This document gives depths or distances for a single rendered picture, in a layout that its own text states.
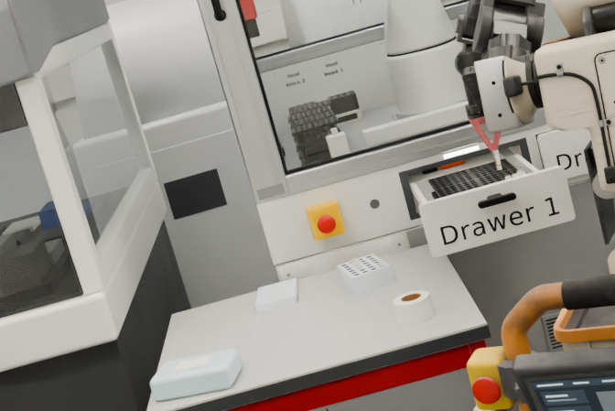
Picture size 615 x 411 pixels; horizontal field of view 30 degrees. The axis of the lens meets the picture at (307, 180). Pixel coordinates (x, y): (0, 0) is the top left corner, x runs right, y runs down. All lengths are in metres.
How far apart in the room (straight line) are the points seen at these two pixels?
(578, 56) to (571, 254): 1.07
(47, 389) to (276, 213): 0.62
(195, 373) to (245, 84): 0.73
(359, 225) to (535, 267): 0.42
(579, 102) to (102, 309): 1.13
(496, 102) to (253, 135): 0.88
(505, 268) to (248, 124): 0.67
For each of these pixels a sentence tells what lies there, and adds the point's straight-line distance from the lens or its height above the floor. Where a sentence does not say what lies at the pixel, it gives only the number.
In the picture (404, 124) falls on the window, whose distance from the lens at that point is 2.56.
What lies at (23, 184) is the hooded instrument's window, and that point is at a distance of 2.36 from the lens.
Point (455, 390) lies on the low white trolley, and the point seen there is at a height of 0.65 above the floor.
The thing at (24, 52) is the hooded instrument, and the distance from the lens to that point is 2.31.
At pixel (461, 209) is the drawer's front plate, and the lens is 2.24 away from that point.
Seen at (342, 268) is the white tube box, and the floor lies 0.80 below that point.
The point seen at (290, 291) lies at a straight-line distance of 2.45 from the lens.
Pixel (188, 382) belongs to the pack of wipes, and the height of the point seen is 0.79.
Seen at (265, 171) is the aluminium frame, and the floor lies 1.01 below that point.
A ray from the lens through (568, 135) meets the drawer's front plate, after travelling 2.60.
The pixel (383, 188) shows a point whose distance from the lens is 2.56.
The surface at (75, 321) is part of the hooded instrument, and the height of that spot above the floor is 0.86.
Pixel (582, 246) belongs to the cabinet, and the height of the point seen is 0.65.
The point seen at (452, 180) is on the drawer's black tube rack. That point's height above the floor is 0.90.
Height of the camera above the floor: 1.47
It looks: 11 degrees down
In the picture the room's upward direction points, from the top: 16 degrees counter-clockwise
